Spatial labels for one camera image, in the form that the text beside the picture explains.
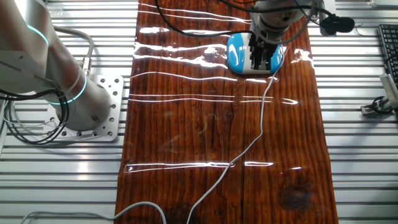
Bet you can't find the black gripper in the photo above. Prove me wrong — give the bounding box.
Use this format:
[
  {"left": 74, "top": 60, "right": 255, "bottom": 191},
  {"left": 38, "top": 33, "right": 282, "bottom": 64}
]
[{"left": 248, "top": 32, "right": 277, "bottom": 71}]

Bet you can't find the blue and white desk lamp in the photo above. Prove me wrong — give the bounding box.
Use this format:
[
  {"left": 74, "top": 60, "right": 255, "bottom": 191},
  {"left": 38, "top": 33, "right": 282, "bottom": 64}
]
[{"left": 226, "top": 32, "right": 285, "bottom": 75}]

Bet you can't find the wood grain vinyl mat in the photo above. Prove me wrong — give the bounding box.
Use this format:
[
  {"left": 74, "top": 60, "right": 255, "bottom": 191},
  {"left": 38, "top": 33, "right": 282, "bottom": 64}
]
[{"left": 114, "top": 0, "right": 340, "bottom": 224}]

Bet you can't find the black keyboard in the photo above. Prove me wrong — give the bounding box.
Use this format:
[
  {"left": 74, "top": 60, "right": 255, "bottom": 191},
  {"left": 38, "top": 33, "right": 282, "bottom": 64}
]
[{"left": 377, "top": 24, "right": 398, "bottom": 85}]

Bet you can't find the silver flat device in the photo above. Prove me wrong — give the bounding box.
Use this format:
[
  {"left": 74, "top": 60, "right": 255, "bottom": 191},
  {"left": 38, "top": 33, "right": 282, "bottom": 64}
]
[{"left": 369, "top": 0, "right": 398, "bottom": 9}]

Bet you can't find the grey looped gripper cable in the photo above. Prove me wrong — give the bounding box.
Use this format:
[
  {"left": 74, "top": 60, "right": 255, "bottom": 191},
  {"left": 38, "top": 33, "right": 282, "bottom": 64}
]
[{"left": 248, "top": 0, "right": 315, "bottom": 45}]

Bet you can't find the white lamp power cable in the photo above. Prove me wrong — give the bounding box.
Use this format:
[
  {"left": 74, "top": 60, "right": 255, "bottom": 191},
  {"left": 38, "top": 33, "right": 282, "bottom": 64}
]
[{"left": 185, "top": 45, "right": 289, "bottom": 224}]

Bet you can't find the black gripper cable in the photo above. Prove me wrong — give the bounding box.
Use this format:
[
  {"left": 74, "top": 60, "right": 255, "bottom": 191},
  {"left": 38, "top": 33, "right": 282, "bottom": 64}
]
[{"left": 154, "top": 0, "right": 254, "bottom": 39}]

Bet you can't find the metal camera bracket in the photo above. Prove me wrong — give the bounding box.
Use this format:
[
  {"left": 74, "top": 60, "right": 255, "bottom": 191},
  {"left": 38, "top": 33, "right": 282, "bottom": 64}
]
[{"left": 360, "top": 96, "right": 398, "bottom": 119}]

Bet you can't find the black exterior camera cable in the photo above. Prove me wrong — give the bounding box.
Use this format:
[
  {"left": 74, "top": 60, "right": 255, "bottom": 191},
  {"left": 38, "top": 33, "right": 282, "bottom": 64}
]
[{"left": 371, "top": 54, "right": 398, "bottom": 114}]

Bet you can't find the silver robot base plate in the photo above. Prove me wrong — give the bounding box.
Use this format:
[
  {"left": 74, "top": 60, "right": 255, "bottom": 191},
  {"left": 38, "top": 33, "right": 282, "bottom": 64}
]
[{"left": 42, "top": 74, "right": 125, "bottom": 144}]

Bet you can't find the thick grey robot cable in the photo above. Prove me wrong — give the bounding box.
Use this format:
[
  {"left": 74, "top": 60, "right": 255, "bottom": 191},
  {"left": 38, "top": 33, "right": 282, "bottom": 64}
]
[{"left": 52, "top": 26, "right": 96, "bottom": 77}]

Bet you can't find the thin grey cable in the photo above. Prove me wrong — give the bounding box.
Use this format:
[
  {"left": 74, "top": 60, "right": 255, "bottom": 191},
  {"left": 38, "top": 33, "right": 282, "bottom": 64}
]
[{"left": 19, "top": 201, "right": 168, "bottom": 224}]

